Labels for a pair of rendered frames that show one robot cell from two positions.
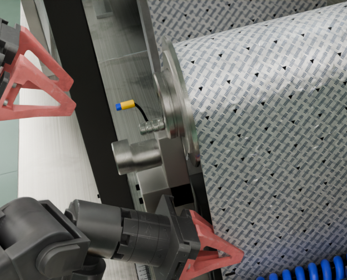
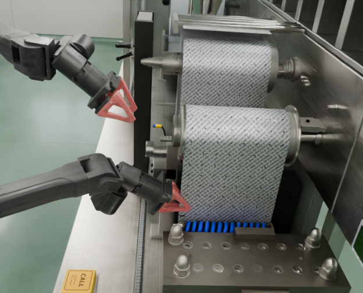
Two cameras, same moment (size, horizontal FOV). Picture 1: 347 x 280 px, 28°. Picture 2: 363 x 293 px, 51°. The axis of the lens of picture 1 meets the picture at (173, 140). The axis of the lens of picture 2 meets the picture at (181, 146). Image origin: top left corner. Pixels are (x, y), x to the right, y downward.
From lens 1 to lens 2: 0.13 m
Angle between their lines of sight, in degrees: 1
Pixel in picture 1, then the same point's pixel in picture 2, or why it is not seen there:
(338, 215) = (238, 203)
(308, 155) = (231, 172)
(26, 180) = (100, 149)
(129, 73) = (165, 111)
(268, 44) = (227, 117)
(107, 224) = (133, 175)
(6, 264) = (85, 179)
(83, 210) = (124, 166)
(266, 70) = (223, 128)
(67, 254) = (112, 183)
